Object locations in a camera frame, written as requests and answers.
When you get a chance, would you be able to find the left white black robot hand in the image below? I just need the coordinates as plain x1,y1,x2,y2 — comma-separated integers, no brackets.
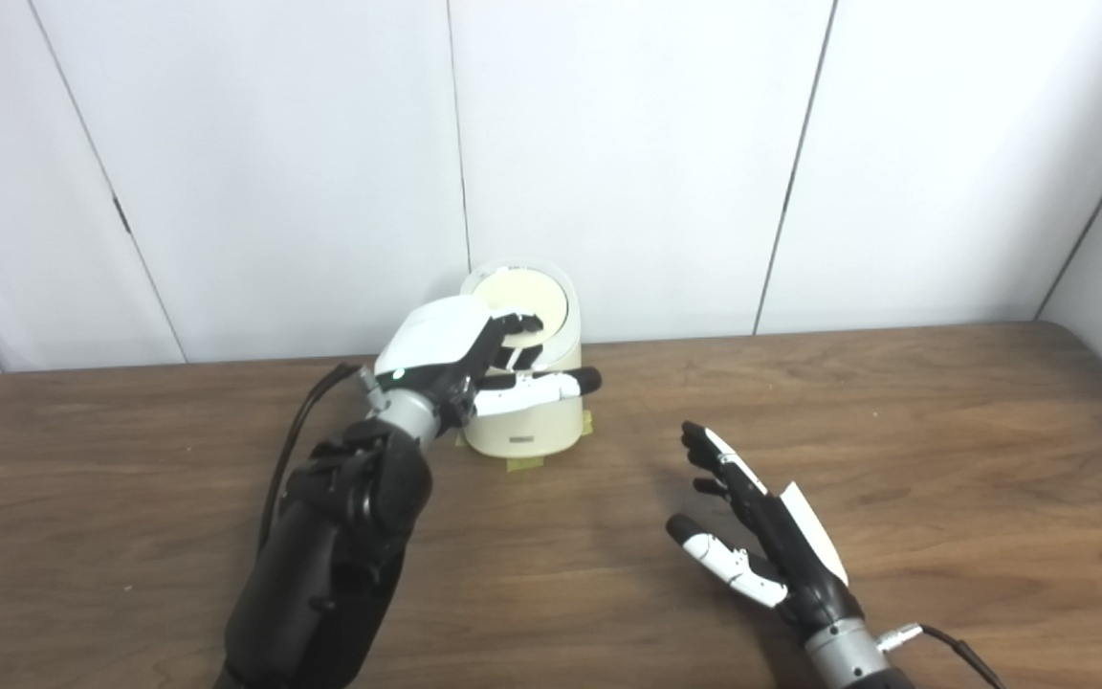
374,294,603,427

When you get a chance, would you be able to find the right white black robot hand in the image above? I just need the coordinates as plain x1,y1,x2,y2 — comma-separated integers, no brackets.
666,421,866,634

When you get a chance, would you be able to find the cream round bin lid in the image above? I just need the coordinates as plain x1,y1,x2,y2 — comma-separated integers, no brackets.
471,270,569,350

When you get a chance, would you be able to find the cream-colored round bin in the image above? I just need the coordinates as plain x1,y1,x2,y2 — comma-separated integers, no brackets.
458,258,585,458

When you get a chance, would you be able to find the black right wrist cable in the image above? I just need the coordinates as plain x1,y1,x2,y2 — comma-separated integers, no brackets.
876,622,1006,689

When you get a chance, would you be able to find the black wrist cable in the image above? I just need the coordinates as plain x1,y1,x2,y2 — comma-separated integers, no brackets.
257,362,365,556
876,622,1006,689

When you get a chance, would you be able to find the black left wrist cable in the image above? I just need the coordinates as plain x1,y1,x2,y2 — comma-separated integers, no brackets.
257,362,365,556

